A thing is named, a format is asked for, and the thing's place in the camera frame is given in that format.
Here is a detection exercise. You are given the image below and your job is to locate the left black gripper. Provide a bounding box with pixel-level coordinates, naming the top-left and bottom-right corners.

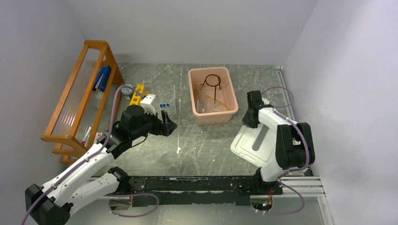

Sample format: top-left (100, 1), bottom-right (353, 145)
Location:
top-left (130, 106), bottom-right (177, 139)

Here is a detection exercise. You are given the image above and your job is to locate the black ring stand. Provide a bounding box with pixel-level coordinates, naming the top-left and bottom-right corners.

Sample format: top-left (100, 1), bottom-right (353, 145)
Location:
top-left (199, 74), bottom-right (221, 99)

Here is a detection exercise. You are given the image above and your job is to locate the pink plastic bin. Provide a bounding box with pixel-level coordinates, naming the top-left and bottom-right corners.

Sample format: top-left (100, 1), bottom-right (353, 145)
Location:
top-left (188, 67), bottom-right (239, 125)

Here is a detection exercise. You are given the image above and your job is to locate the white plastic lid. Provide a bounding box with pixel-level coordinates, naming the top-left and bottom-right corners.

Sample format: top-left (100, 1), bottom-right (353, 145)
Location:
top-left (230, 124), bottom-right (277, 167)

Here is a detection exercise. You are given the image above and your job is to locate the yellow rubber tubing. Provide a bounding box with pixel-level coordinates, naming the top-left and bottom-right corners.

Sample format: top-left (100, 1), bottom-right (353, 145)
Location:
top-left (201, 95), bottom-right (231, 113)

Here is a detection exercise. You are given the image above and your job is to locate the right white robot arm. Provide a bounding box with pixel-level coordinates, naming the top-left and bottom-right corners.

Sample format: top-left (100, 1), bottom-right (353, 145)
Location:
top-left (236, 90), bottom-right (315, 194)

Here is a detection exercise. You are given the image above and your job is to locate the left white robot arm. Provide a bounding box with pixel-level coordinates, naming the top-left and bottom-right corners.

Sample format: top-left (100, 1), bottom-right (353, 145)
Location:
top-left (21, 105), bottom-right (177, 225)

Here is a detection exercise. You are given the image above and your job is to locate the clear acrylic tube rack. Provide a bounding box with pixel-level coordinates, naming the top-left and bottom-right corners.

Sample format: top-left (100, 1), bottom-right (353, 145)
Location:
top-left (155, 100), bottom-right (177, 114)

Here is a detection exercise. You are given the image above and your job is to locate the yellow test tube rack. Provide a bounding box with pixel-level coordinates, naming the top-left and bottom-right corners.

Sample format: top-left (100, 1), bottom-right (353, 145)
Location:
top-left (130, 84), bottom-right (149, 105)

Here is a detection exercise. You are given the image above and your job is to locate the blue clamp on rack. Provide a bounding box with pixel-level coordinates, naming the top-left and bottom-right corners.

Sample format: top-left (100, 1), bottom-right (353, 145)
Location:
top-left (92, 66), bottom-right (111, 92)

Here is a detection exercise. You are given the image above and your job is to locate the wooden drying rack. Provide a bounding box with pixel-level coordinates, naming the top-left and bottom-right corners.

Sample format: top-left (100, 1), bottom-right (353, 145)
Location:
top-left (41, 40), bottom-right (124, 165)

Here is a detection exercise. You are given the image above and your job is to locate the red tipped glass thermometer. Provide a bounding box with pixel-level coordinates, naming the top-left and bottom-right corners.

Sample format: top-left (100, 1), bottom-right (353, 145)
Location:
top-left (81, 126), bottom-right (92, 146)

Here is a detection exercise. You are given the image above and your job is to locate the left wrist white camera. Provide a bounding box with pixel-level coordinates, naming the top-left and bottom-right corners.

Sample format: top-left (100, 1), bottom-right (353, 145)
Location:
top-left (140, 94), bottom-right (159, 115)

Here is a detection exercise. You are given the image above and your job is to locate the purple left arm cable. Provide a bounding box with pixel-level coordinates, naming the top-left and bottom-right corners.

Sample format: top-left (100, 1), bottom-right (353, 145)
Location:
top-left (20, 84), bottom-right (160, 225)

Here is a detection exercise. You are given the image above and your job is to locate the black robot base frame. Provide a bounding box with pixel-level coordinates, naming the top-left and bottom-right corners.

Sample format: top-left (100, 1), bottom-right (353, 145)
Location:
top-left (112, 175), bottom-right (283, 207)

